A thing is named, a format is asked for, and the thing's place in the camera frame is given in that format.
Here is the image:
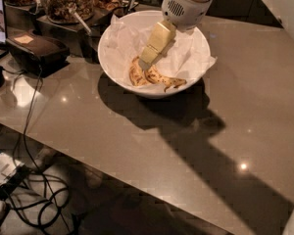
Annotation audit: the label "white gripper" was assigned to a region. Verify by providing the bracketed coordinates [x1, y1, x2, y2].
[138, 0, 212, 71]

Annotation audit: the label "spotted banana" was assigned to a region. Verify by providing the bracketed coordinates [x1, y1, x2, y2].
[129, 57, 149, 86]
[144, 66, 187, 91]

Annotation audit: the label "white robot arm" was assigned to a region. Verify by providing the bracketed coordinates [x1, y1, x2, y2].
[144, 0, 294, 235]

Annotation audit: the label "white ceramic bowl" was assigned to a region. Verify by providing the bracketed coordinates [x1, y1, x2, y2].
[97, 10, 212, 100]

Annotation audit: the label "white paper liner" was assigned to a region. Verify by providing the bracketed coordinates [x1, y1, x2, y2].
[101, 12, 218, 95]

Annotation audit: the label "white serving spoon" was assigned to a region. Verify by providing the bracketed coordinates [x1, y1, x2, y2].
[69, 8, 92, 36]

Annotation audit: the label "black pouch with label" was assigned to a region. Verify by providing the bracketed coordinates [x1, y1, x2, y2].
[6, 30, 70, 77]

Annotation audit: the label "black tray stand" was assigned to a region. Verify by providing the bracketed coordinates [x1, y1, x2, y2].
[5, 5, 113, 63]

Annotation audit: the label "white box on floor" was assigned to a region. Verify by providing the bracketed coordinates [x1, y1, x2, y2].
[0, 152, 24, 187]

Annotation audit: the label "black cable over table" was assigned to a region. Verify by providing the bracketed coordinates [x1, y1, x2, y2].
[21, 66, 73, 235]

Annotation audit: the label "tangled black floor cables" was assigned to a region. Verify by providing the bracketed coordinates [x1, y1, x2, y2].
[0, 169, 86, 235]

